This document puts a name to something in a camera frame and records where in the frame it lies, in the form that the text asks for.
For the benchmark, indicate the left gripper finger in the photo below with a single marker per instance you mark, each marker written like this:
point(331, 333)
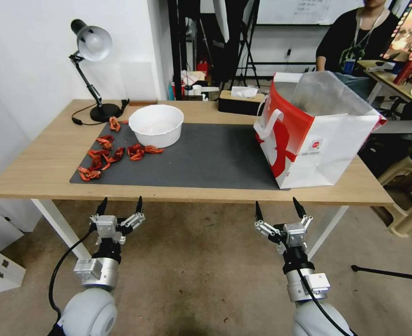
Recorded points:
point(103, 208)
point(139, 206)

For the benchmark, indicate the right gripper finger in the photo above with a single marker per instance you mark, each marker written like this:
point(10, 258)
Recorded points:
point(259, 213)
point(300, 210)

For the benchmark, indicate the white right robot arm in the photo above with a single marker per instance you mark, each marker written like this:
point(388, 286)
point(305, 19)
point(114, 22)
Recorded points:
point(306, 315)

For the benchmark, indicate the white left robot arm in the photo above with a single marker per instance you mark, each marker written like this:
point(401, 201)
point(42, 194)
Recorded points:
point(88, 311)

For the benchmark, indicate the red and white takeout bag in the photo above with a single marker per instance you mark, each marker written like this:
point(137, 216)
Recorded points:
point(318, 147)

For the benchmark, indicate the white round takeout container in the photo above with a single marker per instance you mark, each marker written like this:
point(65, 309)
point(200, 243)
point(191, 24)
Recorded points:
point(156, 126)

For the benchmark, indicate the black tissue box wooden lid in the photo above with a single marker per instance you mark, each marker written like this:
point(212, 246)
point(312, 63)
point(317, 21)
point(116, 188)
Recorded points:
point(239, 101)

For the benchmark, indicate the white table leg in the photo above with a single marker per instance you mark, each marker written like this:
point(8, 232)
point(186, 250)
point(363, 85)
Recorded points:
point(60, 227)
point(327, 231)

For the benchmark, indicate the red crayfish piece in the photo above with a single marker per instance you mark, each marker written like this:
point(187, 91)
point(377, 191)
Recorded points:
point(99, 153)
point(111, 161)
point(96, 163)
point(152, 150)
point(119, 154)
point(106, 141)
point(114, 124)
point(88, 174)
point(135, 152)

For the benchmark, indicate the dark grey table mat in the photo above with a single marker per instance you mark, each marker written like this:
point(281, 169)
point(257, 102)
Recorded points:
point(199, 157)

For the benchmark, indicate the black tripod leg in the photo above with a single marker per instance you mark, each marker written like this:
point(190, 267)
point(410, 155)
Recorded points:
point(391, 273)

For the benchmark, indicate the beige plastic stool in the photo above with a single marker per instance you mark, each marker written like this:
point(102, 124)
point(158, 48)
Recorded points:
point(411, 199)

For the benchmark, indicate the red fire extinguisher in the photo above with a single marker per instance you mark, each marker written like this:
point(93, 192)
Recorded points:
point(202, 66)

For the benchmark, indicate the wooden side desk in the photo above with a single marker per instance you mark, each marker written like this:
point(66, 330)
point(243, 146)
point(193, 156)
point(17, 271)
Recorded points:
point(384, 78)

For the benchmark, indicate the black light stand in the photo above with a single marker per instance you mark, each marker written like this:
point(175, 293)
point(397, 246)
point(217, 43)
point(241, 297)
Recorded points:
point(248, 52)

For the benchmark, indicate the black desk lamp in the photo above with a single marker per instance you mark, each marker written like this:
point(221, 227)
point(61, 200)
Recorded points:
point(94, 43)

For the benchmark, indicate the person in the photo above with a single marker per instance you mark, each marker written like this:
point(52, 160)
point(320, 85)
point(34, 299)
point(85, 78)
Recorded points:
point(353, 38)

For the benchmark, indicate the whiteboard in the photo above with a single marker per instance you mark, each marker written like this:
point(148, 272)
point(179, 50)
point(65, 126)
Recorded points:
point(297, 10)

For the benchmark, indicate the computer monitor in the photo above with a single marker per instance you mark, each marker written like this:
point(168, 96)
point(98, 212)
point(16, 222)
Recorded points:
point(411, 31)

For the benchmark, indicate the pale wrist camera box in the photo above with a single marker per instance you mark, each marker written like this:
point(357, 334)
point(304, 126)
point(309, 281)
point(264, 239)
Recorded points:
point(107, 227)
point(294, 235)

